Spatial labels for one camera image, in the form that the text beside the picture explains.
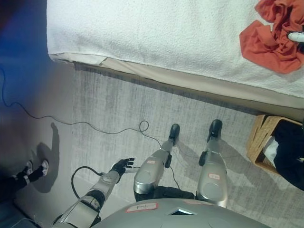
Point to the grey robot torso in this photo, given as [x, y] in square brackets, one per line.
[178, 216]

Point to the silver robot leg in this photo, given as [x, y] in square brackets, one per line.
[212, 180]
[149, 173]

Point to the white sneaker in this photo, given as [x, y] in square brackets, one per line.
[44, 167]

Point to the red garment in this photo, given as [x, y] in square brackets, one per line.
[263, 42]

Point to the silver right robot leg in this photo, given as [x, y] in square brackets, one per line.
[212, 180]

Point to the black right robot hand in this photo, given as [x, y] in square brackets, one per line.
[297, 36]

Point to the silver left robot leg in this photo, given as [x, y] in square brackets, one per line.
[149, 173]

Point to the beige bed base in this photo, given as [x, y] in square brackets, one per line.
[190, 80]

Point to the person's black trouser legs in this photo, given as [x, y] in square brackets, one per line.
[14, 180]

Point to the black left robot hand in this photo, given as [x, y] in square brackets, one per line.
[122, 165]

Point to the black garment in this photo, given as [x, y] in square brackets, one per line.
[291, 152]

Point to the woven wicker basket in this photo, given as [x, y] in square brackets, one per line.
[257, 142]

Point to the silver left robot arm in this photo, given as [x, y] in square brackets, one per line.
[88, 202]

